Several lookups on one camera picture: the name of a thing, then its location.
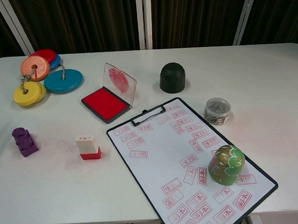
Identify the white red rubber stamp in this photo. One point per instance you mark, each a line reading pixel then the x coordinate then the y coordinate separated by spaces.
pixel 85 145

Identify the purple figurine stamp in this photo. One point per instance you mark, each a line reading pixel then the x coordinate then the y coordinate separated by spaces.
pixel 24 143

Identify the black clipboard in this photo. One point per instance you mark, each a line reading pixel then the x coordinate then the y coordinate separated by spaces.
pixel 135 122

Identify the white paper with red stamps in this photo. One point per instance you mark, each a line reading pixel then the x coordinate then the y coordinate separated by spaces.
pixel 161 151

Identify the black round cap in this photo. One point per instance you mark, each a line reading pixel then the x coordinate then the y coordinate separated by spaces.
pixel 172 78

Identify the red ink pad clear lid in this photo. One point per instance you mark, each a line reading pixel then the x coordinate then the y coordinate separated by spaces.
pixel 104 103

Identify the clear jar of paper clips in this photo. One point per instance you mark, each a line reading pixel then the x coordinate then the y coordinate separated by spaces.
pixel 217 112

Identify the large teal disc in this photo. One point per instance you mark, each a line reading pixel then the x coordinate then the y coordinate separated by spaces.
pixel 67 82

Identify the green gold ball ornament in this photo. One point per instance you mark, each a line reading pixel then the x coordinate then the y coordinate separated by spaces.
pixel 224 168

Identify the blue disc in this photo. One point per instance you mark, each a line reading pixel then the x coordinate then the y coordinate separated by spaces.
pixel 55 63

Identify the yellow disc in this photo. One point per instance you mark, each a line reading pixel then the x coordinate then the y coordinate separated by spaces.
pixel 32 96
pixel 43 92

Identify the dark brown pleated curtain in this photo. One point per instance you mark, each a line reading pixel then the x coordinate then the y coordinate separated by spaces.
pixel 84 20

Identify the orange disc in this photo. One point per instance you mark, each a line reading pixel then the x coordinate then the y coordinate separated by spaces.
pixel 40 70

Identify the white vertical frame post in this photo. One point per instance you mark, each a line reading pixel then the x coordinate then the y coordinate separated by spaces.
pixel 144 19

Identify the white slanted frame post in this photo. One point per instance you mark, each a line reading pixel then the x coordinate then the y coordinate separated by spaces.
pixel 245 14
pixel 14 26

